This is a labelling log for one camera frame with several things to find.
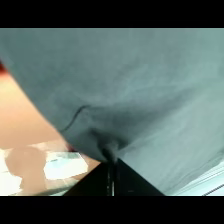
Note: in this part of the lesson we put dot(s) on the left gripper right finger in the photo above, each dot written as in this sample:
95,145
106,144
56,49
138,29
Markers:
135,181

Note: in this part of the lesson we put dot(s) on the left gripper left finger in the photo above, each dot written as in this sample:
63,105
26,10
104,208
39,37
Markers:
93,181

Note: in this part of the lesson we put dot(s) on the grey T-shirt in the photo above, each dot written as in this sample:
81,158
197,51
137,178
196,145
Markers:
140,86

